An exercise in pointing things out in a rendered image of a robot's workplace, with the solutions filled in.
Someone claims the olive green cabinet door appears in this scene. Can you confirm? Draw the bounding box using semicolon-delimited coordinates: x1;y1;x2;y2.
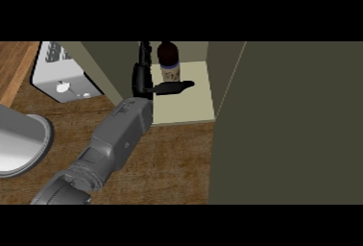
206;41;363;206

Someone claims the dark wine bottle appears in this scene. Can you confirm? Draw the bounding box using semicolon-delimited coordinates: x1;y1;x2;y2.
156;41;181;84

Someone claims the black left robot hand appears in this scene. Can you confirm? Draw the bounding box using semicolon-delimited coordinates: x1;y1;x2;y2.
129;41;196;100

